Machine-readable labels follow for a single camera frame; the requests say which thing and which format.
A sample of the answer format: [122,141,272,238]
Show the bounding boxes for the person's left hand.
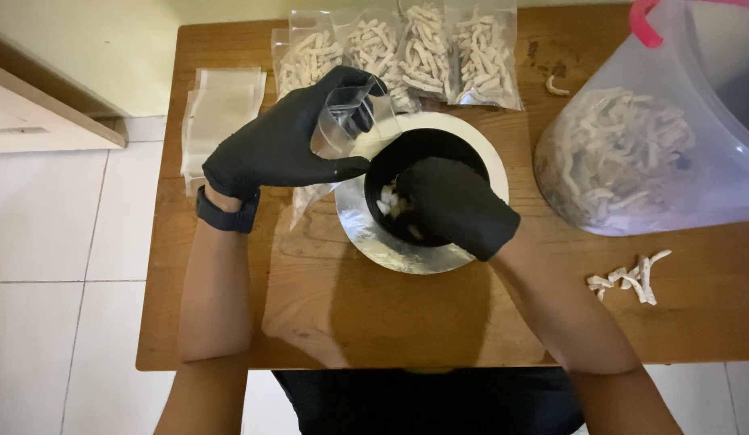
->
[202,65,388,203]

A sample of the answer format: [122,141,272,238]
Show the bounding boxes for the person's right hand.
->
[395,156,522,262]

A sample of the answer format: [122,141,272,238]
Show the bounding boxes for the clear zip bag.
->
[289,75,405,232]

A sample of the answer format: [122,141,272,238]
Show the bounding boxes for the white snack pieces in bowl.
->
[376,180,413,222]

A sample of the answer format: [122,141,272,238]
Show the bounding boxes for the black round bowl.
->
[363,127,492,249]

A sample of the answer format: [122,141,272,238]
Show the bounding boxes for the round silver plate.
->
[333,111,511,276]

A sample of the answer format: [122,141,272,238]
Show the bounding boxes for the filled clear snack bag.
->
[445,0,524,112]
[288,8,422,116]
[397,0,459,104]
[271,27,346,101]

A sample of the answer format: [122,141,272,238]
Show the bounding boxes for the brown wooden table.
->
[135,4,749,373]

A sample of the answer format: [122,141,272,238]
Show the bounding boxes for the heap of white snack sticks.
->
[534,87,699,234]

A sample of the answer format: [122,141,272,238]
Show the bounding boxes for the black wrist watch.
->
[195,185,261,235]

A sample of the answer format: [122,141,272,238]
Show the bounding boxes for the stack of empty clear bags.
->
[180,66,268,198]

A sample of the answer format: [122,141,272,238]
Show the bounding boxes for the person's dark shirt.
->
[271,365,588,435]

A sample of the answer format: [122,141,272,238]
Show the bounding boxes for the small pile of loose sticks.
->
[586,249,673,307]

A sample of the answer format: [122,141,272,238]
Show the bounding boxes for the large clear plastic tub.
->
[533,0,749,238]

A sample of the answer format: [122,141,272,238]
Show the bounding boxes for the white cabinet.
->
[0,29,128,155]

